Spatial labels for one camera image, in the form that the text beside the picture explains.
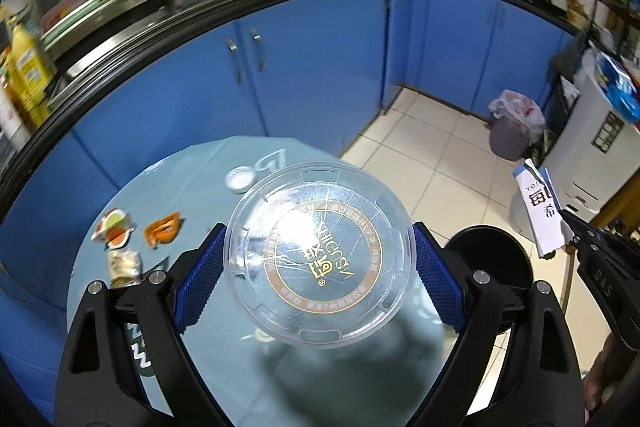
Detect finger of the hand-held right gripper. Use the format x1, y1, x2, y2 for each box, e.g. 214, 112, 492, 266
560, 207, 608, 254

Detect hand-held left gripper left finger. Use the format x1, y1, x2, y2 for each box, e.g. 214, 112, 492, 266
55, 222, 236, 427

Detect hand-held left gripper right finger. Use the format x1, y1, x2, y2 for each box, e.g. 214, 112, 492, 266
411, 222, 586, 427

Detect white paper carton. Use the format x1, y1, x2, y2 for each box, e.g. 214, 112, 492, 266
512, 159, 576, 260

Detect orange peel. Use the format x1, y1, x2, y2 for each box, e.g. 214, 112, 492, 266
144, 212, 185, 249

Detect black trash bin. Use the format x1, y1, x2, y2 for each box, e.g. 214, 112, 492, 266
444, 227, 533, 338

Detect clear round plastic lid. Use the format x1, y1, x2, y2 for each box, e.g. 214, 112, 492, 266
223, 162, 416, 350

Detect person's right hand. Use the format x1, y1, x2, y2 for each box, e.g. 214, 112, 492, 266
582, 332, 623, 413

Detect beige snack wrapper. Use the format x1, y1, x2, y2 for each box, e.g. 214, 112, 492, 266
107, 248, 143, 289

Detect white tall appliance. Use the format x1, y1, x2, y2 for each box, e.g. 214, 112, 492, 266
545, 74, 640, 215

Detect colourful snack cup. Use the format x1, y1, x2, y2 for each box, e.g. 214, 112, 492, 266
91, 208, 137, 250

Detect white bottle cap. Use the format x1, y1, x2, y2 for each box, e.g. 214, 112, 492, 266
225, 166, 256, 194

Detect grey bin with bag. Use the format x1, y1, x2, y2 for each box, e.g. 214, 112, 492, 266
487, 89, 547, 160

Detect round table blue cloth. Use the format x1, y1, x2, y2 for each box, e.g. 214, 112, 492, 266
65, 135, 451, 427

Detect blue plastic packages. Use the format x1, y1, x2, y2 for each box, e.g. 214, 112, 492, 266
595, 54, 640, 122

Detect black metal shelf rack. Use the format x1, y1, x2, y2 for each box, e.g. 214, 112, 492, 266
592, 0, 640, 58

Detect blue kitchen cabinets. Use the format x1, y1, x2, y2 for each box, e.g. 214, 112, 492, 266
0, 0, 581, 408

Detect large yellow pump bottle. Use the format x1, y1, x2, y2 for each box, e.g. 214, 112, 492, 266
7, 19, 56, 108

